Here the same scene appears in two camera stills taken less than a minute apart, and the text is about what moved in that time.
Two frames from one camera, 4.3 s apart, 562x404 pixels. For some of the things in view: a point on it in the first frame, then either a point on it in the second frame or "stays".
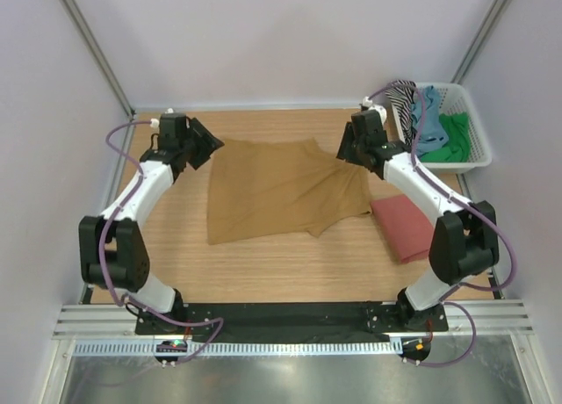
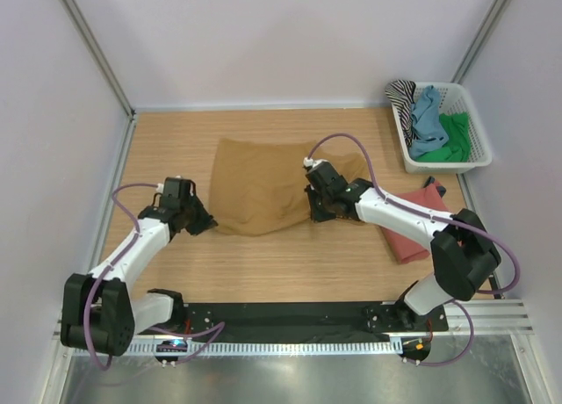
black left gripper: x=208 y=143 -> x=205 y=220
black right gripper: x=345 y=150 -> x=317 y=214
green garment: x=457 y=147 stays
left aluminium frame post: x=82 y=25 stays
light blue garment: x=428 y=121 stays
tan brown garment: x=262 y=186 stays
